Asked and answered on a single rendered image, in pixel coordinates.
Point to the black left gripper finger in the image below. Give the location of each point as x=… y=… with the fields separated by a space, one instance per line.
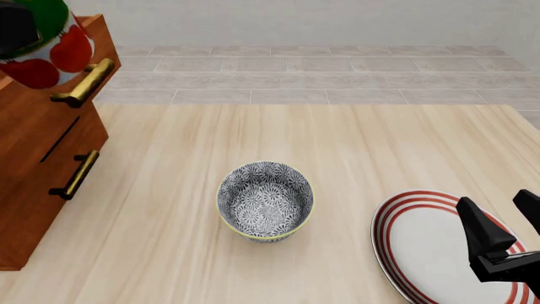
x=17 y=28

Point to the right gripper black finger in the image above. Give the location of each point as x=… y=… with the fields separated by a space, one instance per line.
x=530 y=207
x=481 y=228

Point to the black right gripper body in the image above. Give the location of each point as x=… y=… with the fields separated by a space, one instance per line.
x=506 y=267

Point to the wooden cabinet with drawers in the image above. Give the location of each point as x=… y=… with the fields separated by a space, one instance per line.
x=25 y=221

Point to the white plate with red rings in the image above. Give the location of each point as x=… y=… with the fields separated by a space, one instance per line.
x=426 y=250

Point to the patterned bowl with yellow rim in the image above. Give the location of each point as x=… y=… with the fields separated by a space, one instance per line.
x=266 y=202

